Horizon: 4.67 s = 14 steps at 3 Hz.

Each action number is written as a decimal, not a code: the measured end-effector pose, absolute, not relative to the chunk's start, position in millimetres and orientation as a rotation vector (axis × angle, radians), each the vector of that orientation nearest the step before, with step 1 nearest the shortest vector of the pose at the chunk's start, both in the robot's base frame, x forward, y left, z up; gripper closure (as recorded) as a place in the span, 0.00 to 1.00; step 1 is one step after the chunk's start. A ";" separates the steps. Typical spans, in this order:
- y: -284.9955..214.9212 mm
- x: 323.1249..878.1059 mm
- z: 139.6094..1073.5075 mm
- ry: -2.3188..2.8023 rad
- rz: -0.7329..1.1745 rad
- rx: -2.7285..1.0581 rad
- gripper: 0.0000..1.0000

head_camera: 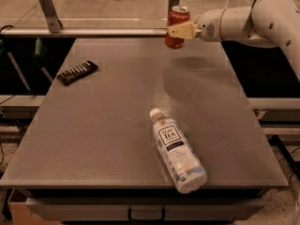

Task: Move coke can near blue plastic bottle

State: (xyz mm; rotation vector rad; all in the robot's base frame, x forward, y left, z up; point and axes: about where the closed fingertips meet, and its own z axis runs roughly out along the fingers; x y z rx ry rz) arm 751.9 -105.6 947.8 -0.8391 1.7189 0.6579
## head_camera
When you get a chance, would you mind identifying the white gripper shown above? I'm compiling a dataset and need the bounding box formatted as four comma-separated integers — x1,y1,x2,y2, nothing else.
167,9,223,42

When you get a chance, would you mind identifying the red coke can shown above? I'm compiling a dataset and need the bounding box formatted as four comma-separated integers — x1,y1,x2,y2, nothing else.
165,6,190,50

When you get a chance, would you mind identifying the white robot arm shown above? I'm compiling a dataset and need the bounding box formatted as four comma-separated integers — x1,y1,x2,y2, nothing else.
167,0,300,79

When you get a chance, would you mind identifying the blue plastic tea bottle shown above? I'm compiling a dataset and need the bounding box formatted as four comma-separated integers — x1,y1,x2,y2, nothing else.
149,109,208,194

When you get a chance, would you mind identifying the black snack bar packet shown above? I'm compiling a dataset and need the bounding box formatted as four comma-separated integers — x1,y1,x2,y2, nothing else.
57,61,98,85

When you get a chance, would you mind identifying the cardboard box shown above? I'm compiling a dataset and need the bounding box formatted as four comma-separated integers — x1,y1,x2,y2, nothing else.
8,189,60,225

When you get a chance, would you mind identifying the left metal bracket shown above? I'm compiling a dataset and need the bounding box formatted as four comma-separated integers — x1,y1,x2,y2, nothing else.
38,0,63,34

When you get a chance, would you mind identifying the metal rail behind table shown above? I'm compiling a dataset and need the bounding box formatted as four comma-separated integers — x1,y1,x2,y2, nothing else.
1,27,166,38

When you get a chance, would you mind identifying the grey drawer with handle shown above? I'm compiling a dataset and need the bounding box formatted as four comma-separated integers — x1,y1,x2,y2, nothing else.
25,198,263,223

